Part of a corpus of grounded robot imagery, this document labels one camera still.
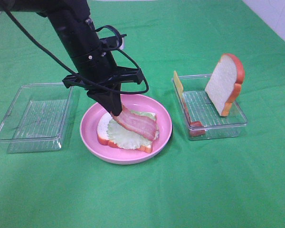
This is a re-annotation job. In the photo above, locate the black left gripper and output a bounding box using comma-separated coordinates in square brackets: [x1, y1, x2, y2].
[63, 53, 143, 116]

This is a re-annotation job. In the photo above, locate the green lettuce leaf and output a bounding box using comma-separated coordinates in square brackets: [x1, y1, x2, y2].
[106, 109, 160, 150]

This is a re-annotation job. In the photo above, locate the bread slice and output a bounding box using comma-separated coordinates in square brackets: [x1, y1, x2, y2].
[96, 111, 157, 153]
[205, 53, 245, 117]

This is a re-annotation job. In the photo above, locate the bacon strip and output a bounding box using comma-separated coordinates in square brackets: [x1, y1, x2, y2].
[181, 97, 206, 137]
[110, 105, 157, 141]

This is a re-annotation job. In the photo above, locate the yellow cheese slice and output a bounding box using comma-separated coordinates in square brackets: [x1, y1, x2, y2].
[173, 70, 183, 96]

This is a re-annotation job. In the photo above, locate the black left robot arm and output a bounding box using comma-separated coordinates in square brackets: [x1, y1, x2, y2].
[0, 0, 146, 116]

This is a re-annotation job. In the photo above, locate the pink round plate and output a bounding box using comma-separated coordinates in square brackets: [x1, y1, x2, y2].
[80, 95, 172, 165]

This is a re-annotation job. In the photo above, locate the left clear plastic tray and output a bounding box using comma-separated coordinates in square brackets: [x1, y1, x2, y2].
[0, 83, 74, 153]

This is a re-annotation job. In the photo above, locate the clear plastic tray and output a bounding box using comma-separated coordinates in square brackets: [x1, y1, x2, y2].
[0, 83, 74, 153]
[171, 74, 248, 141]

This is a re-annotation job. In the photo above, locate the right clear plastic tray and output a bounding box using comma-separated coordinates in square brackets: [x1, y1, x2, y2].
[171, 74, 248, 141]

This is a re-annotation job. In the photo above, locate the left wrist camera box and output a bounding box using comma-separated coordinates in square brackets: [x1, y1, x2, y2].
[100, 34, 127, 51]

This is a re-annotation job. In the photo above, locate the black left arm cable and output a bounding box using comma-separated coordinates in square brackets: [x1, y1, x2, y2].
[0, 0, 150, 95]

